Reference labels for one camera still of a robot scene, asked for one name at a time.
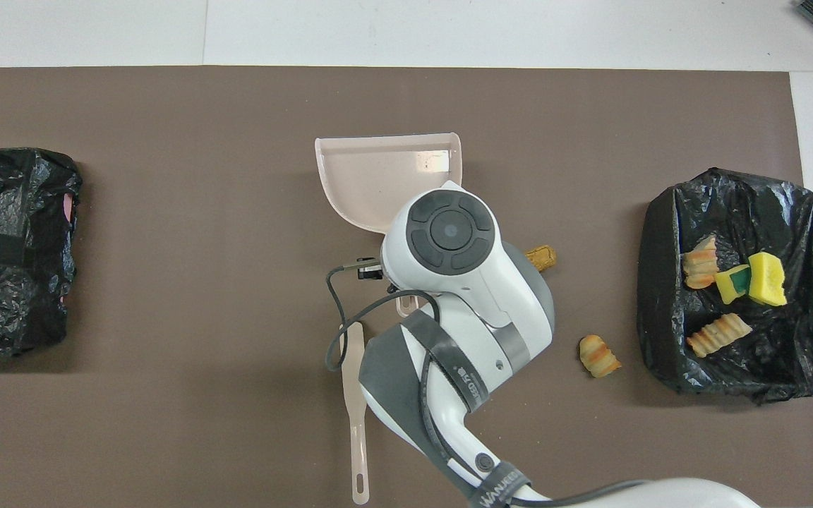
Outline notched yellow sponge piece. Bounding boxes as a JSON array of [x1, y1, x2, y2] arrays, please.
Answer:
[[748, 252, 788, 308]]

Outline brown bread roll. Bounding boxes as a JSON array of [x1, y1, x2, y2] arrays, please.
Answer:
[[523, 244, 558, 274]]

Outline black bag lined bin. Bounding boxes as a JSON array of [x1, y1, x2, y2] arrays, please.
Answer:
[[637, 167, 813, 405]]

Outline brown table mat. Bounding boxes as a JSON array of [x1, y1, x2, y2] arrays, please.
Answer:
[[0, 66, 813, 508]]

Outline orange striped bread chunk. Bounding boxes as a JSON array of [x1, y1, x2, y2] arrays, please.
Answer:
[[682, 236, 720, 291]]

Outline beige brush with black bristles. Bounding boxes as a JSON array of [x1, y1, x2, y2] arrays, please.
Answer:
[[341, 321, 373, 506]]

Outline beige plastic dustpan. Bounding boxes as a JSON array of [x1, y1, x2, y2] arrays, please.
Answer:
[[314, 132, 463, 318]]

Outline yellow sponge with green backing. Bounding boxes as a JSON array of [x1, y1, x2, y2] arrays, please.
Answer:
[[715, 264, 752, 306]]

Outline small orange striped croissant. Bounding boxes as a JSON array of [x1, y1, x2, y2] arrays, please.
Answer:
[[579, 334, 622, 379]]

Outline black bag over pink bin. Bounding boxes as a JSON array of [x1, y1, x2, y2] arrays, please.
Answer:
[[0, 147, 84, 357]]

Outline pale ridged croissant piece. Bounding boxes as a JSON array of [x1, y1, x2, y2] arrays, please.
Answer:
[[686, 313, 754, 358]]

